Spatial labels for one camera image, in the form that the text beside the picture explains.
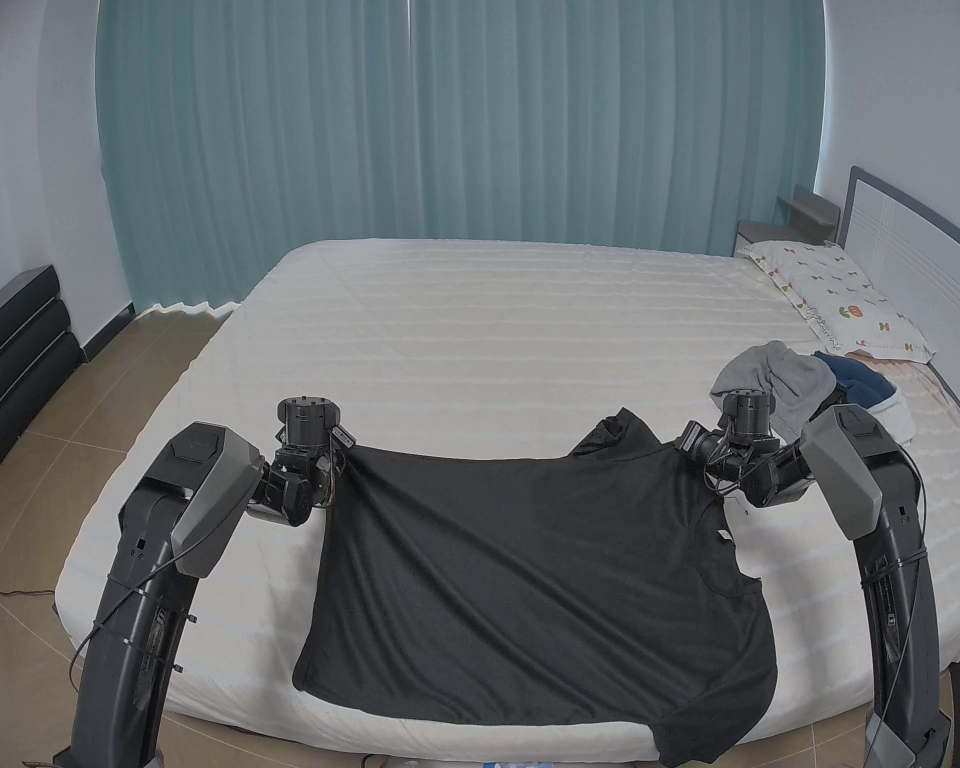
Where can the black T-shirt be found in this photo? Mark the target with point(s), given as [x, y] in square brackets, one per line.
[525, 585]

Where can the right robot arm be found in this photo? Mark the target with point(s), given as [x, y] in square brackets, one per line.
[847, 465]

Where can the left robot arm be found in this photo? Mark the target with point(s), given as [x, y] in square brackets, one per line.
[202, 480]

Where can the bed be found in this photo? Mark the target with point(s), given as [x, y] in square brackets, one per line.
[487, 337]

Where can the blue-green curtain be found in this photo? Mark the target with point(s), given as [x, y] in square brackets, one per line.
[450, 120]

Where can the grey garment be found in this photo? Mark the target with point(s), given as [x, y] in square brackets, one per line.
[787, 375]

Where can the grey bedside table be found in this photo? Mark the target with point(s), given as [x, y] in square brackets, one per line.
[806, 214]

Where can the white printed pillow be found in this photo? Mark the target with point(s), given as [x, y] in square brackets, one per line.
[840, 296]

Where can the dark blue garment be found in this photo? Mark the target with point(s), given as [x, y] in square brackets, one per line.
[862, 382]

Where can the white garment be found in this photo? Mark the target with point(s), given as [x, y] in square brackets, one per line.
[898, 421]

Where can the black chest of drawers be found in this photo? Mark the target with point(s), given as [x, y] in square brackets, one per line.
[34, 345]

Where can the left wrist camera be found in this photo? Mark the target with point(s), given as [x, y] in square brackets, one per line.
[343, 437]

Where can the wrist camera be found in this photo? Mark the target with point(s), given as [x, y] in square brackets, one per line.
[343, 437]
[694, 437]

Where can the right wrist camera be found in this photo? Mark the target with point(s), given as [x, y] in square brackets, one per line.
[694, 437]

